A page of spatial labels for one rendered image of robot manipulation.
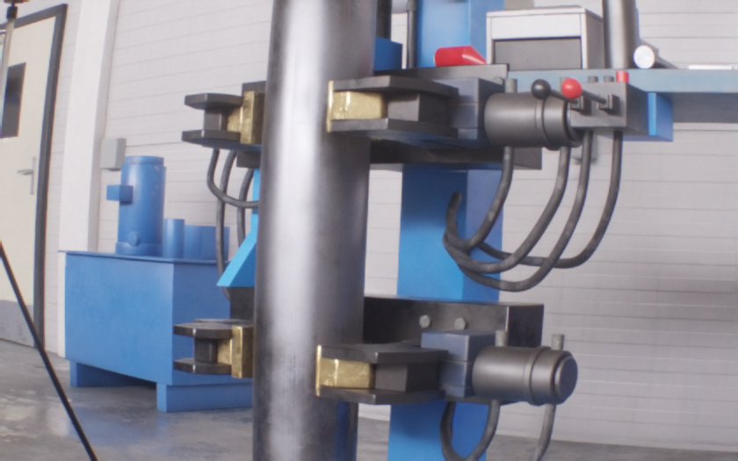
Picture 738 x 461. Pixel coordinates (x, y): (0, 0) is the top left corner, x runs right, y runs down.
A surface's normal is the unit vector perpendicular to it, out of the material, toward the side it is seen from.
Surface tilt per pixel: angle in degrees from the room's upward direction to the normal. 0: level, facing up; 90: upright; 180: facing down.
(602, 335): 90
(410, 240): 90
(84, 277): 90
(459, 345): 90
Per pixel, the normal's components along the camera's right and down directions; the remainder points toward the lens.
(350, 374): 0.07, -0.02
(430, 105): 0.78, 0.02
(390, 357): 0.38, 0.00
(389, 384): -0.62, -0.04
